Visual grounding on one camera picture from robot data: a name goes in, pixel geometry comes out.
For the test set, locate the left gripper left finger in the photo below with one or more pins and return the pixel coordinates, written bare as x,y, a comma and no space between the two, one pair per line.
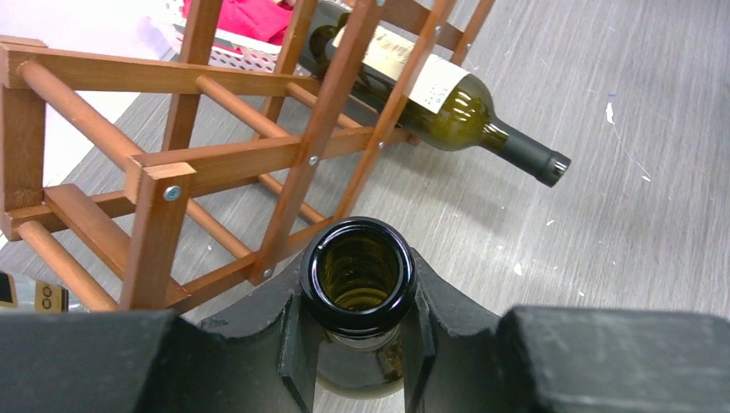
256,355

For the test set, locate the square clear liquor bottle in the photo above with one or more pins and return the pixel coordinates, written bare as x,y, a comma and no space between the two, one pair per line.
21,293

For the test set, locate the pink cloth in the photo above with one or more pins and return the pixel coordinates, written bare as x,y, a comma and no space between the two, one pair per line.
262,20

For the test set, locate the green bottle silver cap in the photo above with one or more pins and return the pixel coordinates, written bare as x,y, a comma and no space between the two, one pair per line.
358,280

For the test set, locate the brown wooden wine rack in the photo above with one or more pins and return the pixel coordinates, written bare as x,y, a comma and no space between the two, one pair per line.
224,200

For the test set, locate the green bottle black cap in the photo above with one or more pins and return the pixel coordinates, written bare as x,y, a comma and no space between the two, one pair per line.
448,107

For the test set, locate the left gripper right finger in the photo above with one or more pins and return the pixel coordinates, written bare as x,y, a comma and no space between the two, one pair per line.
460,357

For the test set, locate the white plastic basket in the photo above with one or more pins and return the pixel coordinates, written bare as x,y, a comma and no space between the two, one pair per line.
228,50

